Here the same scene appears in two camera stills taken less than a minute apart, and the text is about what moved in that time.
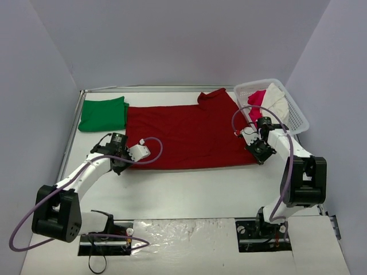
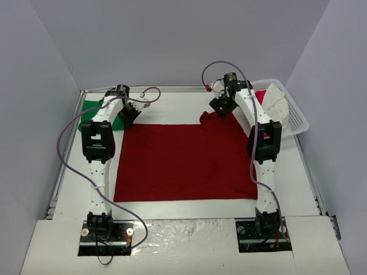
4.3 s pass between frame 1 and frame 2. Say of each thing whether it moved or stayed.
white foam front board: stayed
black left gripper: moved
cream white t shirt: stayed
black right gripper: moved
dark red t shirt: moved
